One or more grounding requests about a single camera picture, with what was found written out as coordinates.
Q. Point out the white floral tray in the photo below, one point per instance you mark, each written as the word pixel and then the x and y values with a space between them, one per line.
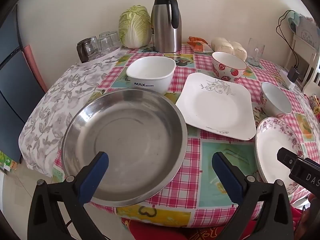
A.
pixel 110 54

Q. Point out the stainless steel thermos jug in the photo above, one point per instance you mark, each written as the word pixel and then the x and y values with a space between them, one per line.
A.
pixel 162 30

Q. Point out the white square bowl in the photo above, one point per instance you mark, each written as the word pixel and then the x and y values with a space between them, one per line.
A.
pixel 150 67

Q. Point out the white printed card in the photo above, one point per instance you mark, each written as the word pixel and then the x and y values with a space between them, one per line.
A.
pixel 306 31

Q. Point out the clear glass mug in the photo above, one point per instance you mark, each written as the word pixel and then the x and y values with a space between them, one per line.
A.
pixel 255 51

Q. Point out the pink floral round plate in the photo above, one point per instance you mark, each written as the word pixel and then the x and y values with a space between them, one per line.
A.
pixel 267 150

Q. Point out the napa cabbage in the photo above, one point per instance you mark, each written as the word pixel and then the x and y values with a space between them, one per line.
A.
pixel 133 27

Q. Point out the black charger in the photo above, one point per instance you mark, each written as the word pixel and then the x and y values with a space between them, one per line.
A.
pixel 293 73

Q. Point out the pink board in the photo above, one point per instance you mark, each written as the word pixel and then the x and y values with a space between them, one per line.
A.
pixel 32 62

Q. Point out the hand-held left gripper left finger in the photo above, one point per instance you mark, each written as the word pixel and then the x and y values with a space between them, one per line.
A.
pixel 95 172

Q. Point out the clear drinking glass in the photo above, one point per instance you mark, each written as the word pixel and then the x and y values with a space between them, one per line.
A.
pixel 103 34
pixel 114 40
pixel 105 46

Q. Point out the pink checked tablecloth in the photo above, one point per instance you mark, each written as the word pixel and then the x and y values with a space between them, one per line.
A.
pixel 210 155

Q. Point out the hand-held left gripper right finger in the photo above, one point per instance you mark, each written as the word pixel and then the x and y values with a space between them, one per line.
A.
pixel 226 175

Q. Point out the dark cabinet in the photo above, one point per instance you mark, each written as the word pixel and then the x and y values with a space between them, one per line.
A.
pixel 17 92

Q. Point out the strawberry print bowl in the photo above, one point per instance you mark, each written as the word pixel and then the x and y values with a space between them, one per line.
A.
pixel 275 97
pixel 228 72

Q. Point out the grey floral cloth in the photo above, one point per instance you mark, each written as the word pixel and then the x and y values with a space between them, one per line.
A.
pixel 62 100

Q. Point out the orange snack packet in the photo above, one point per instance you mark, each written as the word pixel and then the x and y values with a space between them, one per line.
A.
pixel 201 47
pixel 197 39

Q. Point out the stainless steel basin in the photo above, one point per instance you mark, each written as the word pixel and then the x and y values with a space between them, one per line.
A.
pixel 130 135

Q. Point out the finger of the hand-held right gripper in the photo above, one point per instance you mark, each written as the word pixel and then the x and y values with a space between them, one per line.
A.
pixel 285 156

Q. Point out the green box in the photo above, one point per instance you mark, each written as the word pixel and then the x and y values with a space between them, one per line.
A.
pixel 7 162

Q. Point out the bag of steamed buns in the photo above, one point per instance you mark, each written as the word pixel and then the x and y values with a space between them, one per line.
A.
pixel 227 46

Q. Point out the white plastic rack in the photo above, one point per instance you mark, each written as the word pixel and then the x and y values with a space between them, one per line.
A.
pixel 307 60

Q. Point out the teal cloth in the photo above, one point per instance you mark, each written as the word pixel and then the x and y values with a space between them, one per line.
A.
pixel 293 21

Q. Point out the white power strip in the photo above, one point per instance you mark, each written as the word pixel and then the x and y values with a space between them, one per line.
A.
pixel 287 82

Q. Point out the colourful small bottle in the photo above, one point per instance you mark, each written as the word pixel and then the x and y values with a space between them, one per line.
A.
pixel 315 105

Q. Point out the white square floral plate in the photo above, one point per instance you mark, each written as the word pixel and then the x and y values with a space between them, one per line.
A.
pixel 215 105

